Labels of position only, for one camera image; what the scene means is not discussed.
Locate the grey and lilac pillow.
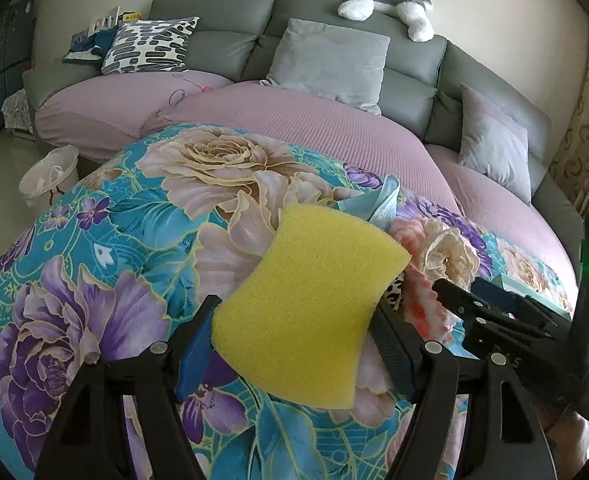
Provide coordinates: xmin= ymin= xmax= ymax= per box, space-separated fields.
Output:
xmin=457 ymin=83 xmax=532 ymax=204

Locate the dark blue cabinet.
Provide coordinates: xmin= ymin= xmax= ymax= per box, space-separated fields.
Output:
xmin=0 ymin=0 xmax=38 ymax=141

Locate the teal box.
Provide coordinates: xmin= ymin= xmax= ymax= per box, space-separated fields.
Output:
xmin=491 ymin=272 xmax=572 ymax=318

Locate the cream scrunchie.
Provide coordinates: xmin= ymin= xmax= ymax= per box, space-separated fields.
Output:
xmin=419 ymin=220 xmax=487 ymax=288

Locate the white basket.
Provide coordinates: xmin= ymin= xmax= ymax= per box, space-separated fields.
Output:
xmin=18 ymin=145 xmax=80 ymax=206

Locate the pink scrunchie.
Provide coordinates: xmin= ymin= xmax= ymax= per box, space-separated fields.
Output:
xmin=388 ymin=216 xmax=457 ymax=348

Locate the blue face mask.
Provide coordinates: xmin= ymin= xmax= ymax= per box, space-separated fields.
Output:
xmin=331 ymin=175 xmax=401 ymax=233

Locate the mauve sofa cover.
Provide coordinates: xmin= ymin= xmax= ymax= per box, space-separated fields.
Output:
xmin=34 ymin=71 xmax=582 ymax=286

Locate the patterned beige curtain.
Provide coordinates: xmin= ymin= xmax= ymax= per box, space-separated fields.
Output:
xmin=549 ymin=25 xmax=589 ymax=221

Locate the person's right forearm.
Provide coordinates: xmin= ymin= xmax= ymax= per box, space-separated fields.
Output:
xmin=534 ymin=400 xmax=589 ymax=480

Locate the patterned storage box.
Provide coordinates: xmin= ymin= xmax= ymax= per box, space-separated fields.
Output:
xmin=2 ymin=89 xmax=38 ymax=136

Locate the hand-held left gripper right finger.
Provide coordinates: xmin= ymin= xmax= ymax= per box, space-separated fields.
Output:
xmin=369 ymin=305 xmax=555 ymax=480

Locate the plain grey pillow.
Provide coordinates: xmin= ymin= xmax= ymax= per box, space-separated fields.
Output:
xmin=265 ymin=18 xmax=391 ymax=116

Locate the box with white items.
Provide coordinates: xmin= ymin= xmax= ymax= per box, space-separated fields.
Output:
xmin=88 ymin=6 xmax=142 ymax=31

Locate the dark blue cloth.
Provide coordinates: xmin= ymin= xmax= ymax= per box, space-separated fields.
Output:
xmin=63 ymin=27 xmax=120 ymax=65

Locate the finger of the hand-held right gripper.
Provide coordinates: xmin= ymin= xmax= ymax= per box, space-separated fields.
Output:
xmin=431 ymin=279 xmax=555 ymax=356
xmin=471 ymin=277 xmax=575 ymax=331

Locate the grey sofa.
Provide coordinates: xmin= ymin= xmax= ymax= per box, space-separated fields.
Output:
xmin=22 ymin=0 xmax=582 ymax=211

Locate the floral teal blanket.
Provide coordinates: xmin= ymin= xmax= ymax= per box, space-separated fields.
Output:
xmin=0 ymin=122 xmax=577 ymax=480

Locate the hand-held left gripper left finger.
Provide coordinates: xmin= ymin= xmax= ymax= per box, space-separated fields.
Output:
xmin=34 ymin=295 xmax=222 ymax=480

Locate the yellow sponge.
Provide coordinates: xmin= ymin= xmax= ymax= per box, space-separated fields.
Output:
xmin=211 ymin=203 xmax=412 ymax=407

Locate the black and white patterned pillow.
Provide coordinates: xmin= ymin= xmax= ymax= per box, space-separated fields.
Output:
xmin=101 ymin=16 xmax=200 ymax=76

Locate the leopard print scrunchie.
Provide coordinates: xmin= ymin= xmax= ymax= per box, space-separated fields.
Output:
xmin=381 ymin=272 xmax=409 ymax=313

